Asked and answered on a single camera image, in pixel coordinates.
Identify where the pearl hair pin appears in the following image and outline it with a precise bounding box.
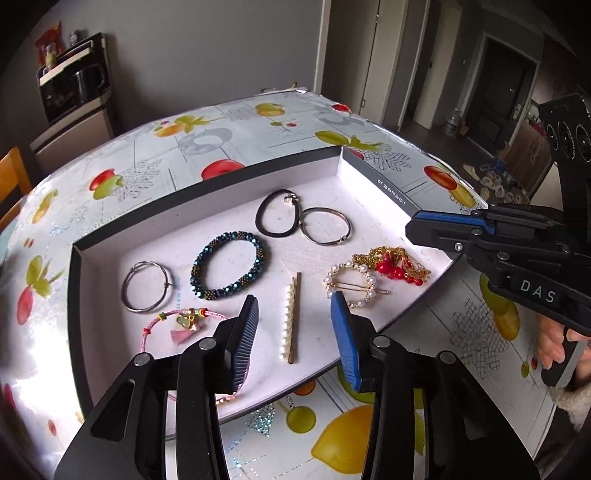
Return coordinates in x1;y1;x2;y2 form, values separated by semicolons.
278;272;304;365

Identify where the red bead gold chain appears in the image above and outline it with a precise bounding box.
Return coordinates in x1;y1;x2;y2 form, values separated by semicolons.
353;246;433;285

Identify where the white cabinet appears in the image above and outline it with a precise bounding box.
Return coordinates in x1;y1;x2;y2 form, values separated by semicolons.
30;108;116;172

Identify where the black hair tie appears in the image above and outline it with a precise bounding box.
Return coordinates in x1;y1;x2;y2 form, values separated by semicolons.
255;188;304;240

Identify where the black countertop appliance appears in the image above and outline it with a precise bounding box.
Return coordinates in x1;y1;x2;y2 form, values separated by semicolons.
36;32;112;125

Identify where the round pearl hair clip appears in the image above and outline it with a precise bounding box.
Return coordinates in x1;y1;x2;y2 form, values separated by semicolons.
322;260;391;308

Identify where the silver bangle with clasp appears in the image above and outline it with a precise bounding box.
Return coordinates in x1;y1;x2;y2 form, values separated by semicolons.
298;207;352;246

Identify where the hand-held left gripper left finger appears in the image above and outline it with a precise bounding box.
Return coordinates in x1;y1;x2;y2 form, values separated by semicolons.
54;295;260;480

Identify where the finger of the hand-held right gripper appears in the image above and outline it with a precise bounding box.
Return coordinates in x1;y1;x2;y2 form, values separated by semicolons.
417;204;568;233
405;216;500;260

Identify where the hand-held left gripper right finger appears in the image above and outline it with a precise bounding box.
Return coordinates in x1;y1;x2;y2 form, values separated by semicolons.
330;292;539;480

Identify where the wooden chair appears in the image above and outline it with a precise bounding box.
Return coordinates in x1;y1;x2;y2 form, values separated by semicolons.
0;147;33;228

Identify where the white shallow box tray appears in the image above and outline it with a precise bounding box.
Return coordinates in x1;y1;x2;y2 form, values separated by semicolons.
67;145;490;423

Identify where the dark entrance door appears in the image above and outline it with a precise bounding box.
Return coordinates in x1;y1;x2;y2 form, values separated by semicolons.
475;34;542;158

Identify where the thin double silver bangle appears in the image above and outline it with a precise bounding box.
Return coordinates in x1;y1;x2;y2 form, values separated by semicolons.
121;261;175;315

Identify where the blue beaded bracelet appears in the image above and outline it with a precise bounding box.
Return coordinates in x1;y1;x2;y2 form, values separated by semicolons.
191;231;267;302

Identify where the fruit printed tablecloth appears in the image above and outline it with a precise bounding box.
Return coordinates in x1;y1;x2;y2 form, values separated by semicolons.
0;90;570;480

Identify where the person's right hand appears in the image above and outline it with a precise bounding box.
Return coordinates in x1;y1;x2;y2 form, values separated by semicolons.
537;318;568;368

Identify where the white door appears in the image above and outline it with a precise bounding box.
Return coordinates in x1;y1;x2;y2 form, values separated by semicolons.
359;0;408;126

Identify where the brown cardboard box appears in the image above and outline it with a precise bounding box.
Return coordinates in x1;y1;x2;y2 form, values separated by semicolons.
502;124;556;186

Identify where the pile of slippers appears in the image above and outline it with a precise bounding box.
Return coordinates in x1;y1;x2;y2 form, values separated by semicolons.
463;157;528;205

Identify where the red snack packet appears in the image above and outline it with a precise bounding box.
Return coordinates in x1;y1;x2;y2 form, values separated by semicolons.
34;22;64;57

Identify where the pink string bracelet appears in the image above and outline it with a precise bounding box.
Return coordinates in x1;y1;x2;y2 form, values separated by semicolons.
140;308;246;403

